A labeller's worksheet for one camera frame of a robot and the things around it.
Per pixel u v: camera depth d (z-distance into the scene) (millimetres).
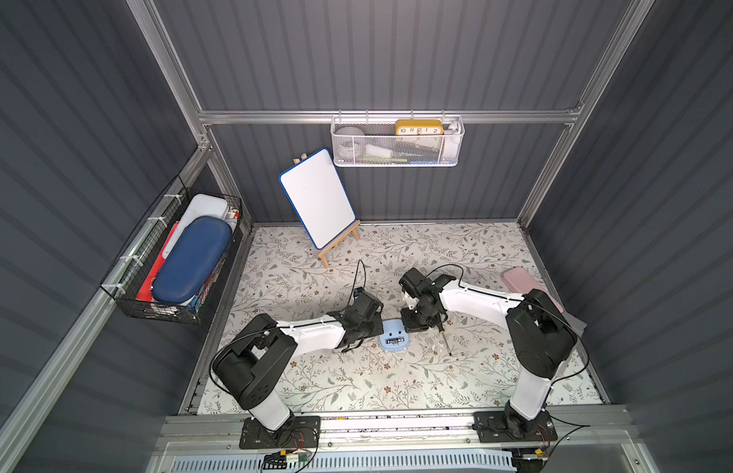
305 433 727
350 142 827
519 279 1020
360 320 708
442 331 909
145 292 646
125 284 608
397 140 896
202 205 777
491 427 735
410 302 825
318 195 963
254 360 471
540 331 499
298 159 904
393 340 864
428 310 757
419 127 868
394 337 867
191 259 680
